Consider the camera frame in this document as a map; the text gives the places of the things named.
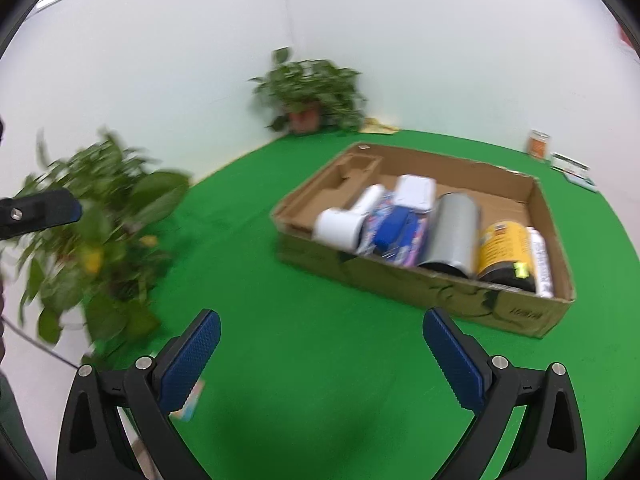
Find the white rectangular pack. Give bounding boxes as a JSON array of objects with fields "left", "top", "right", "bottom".
[{"left": 394, "top": 174, "right": 437, "bottom": 212}]

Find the orange label jar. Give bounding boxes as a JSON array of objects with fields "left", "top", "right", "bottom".
[{"left": 526, "top": 129, "right": 552, "bottom": 161}]

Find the white plastic bottle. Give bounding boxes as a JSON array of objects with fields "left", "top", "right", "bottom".
[{"left": 525, "top": 226, "right": 557, "bottom": 299}]

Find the yellow can with black lid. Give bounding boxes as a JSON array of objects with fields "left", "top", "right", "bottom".
[{"left": 475, "top": 219, "right": 537, "bottom": 294}]

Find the thin dark cable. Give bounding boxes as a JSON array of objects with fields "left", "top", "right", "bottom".
[{"left": 0, "top": 316, "right": 82, "bottom": 370}]

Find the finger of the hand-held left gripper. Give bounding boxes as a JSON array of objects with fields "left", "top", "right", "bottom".
[{"left": 0, "top": 189, "right": 83, "bottom": 241}]

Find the small colourful card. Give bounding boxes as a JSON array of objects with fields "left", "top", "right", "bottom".
[{"left": 169, "top": 379, "right": 207, "bottom": 422}]

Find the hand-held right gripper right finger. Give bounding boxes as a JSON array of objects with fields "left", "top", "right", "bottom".
[{"left": 422, "top": 308, "right": 588, "bottom": 480}]

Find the potted plant in terracotta pot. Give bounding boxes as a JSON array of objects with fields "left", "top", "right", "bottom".
[{"left": 248, "top": 47, "right": 367, "bottom": 135}]

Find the person's dark green clothing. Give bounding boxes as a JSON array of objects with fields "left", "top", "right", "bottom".
[{"left": 0, "top": 374, "right": 48, "bottom": 480}]

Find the silver metal can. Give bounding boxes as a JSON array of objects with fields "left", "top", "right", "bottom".
[{"left": 417, "top": 191, "right": 482, "bottom": 279}]

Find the shallow cardboard box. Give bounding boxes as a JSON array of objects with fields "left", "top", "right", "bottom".
[{"left": 271, "top": 141, "right": 577, "bottom": 339}]

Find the yellow paper sheet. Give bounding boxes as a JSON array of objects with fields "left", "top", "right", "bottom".
[{"left": 360, "top": 116, "right": 401, "bottom": 137}]

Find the white and green card box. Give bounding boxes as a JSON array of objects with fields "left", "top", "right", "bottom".
[{"left": 549, "top": 151, "right": 599, "bottom": 194}]

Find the green tablecloth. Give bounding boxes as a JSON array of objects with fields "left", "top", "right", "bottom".
[{"left": 82, "top": 129, "right": 640, "bottom": 480}]

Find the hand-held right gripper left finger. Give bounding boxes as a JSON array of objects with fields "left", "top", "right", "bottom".
[{"left": 56, "top": 309, "right": 222, "bottom": 480}]

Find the large leafy potted plant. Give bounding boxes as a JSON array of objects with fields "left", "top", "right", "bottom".
[{"left": 14, "top": 127, "right": 195, "bottom": 363}]

